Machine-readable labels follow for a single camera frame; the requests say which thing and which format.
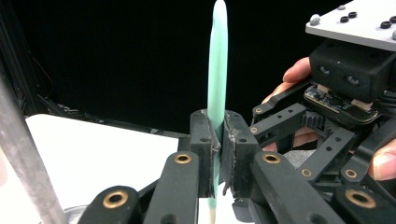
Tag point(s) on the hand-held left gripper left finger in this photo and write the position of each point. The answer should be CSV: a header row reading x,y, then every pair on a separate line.
x,y
199,155

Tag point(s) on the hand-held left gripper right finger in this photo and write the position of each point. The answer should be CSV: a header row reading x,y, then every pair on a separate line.
x,y
239,161

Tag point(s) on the metal utensil stand with hooks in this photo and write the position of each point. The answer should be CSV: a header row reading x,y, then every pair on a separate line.
x,y
25,161

